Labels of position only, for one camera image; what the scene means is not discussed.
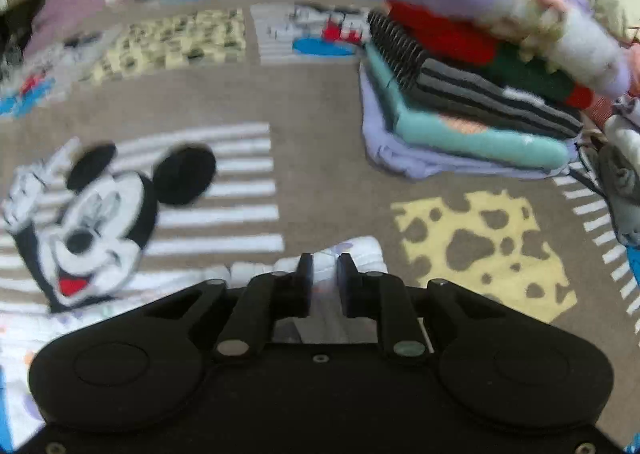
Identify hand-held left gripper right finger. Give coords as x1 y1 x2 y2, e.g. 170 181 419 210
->
337 253 507 366

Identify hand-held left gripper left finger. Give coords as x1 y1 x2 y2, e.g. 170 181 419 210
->
145 253 314 366

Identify white dotted garment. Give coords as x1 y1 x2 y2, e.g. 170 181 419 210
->
0 234 387 451

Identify lavender folded cloth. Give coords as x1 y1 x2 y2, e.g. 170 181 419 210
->
359 68 576 181

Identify brown cartoon printed blanket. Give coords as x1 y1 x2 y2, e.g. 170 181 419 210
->
0 0 640 454

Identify teal folded garment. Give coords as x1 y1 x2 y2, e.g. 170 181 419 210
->
364 42 572 171

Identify grey striped folded garment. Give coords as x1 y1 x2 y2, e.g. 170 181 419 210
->
416 57 586 140

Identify black white ribbed garment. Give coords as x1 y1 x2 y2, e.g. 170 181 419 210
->
367 9 432 91

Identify red folded garment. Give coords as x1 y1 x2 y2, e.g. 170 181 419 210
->
386 0 597 110

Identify green folded garment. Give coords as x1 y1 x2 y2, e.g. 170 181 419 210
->
480 42 577 102

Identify grey white cloth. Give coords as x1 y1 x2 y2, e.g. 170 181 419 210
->
596 99 640 247

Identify white lavender fluffy garment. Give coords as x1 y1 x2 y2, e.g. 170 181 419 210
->
500 0 632 98

